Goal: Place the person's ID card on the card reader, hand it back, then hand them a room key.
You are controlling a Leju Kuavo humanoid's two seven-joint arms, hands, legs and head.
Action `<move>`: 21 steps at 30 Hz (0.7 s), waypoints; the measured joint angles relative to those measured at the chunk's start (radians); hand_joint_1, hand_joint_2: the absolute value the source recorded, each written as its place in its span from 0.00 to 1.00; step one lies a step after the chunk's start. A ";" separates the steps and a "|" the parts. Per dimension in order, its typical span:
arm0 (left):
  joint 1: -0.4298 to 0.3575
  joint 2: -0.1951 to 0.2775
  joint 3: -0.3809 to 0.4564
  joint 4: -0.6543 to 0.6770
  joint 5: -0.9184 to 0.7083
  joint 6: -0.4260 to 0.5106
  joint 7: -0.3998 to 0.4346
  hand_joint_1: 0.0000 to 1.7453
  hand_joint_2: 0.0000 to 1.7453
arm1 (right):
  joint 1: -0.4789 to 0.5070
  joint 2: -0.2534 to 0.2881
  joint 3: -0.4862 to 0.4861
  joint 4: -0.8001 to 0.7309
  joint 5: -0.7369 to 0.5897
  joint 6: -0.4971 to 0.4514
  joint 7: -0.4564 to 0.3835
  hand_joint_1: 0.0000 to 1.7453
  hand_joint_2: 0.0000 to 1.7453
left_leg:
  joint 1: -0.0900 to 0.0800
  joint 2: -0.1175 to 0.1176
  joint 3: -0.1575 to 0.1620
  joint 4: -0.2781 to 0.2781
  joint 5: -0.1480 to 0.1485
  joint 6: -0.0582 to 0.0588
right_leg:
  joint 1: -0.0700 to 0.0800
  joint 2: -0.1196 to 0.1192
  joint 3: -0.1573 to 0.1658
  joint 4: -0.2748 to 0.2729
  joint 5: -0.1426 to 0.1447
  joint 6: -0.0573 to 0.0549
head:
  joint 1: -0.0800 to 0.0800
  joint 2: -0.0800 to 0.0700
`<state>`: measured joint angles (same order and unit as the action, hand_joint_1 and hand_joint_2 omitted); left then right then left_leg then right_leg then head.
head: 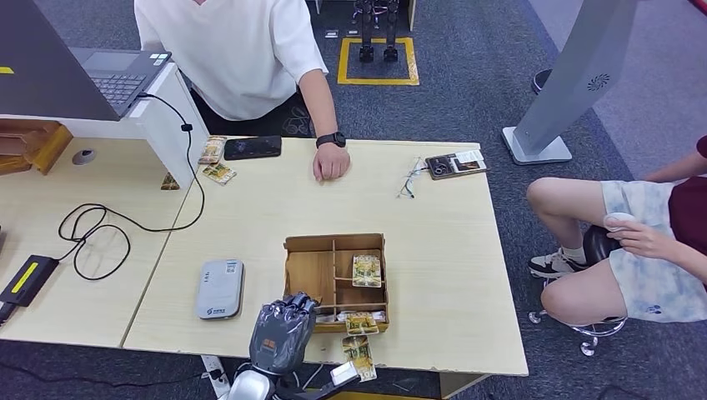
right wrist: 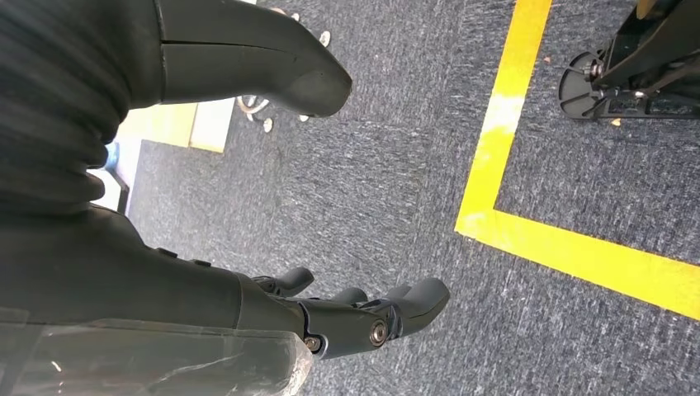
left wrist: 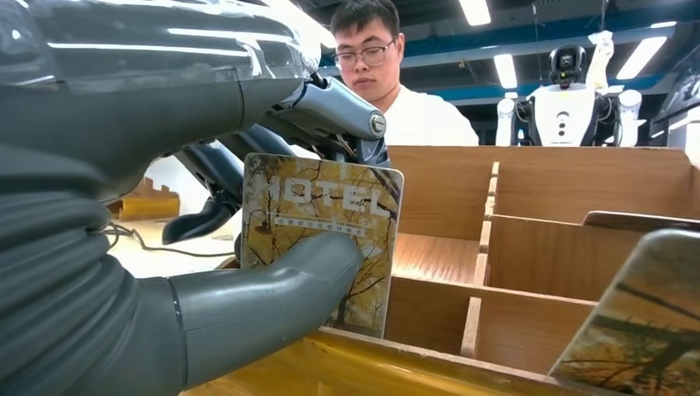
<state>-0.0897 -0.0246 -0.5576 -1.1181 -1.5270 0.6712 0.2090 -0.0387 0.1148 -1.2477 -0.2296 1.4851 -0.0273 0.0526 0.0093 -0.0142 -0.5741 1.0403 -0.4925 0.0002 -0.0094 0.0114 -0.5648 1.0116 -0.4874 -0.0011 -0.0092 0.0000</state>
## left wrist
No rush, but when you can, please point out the autumn tree print hotel card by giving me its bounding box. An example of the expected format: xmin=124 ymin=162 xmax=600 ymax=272
xmin=239 ymin=153 xmax=406 ymax=340
xmin=548 ymin=228 xmax=700 ymax=396
xmin=581 ymin=210 xmax=700 ymax=233

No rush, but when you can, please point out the person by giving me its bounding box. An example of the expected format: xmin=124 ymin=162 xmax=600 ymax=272
xmin=329 ymin=0 xmax=480 ymax=148

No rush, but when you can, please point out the ceiling light panel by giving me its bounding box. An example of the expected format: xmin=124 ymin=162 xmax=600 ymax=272
xmin=458 ymin=0 xmax=492 ymax=27
xmin=493 ymin=53 xmax=518 ymax=91
xmin=616 ymin=35 xmax=669 ymax=82

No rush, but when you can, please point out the white humanoid robot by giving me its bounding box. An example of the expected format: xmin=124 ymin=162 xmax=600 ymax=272
xmin=494 ymin=30 xmax=646 ymax=148

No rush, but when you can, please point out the wooden compartment box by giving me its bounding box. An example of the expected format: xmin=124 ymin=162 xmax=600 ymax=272
xmin=180 ymin=144 xmax=700 ymax=396

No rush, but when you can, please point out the black power cable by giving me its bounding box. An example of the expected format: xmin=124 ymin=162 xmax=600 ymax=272
xmin=101 ymin=221 xmax=236 ymax=259

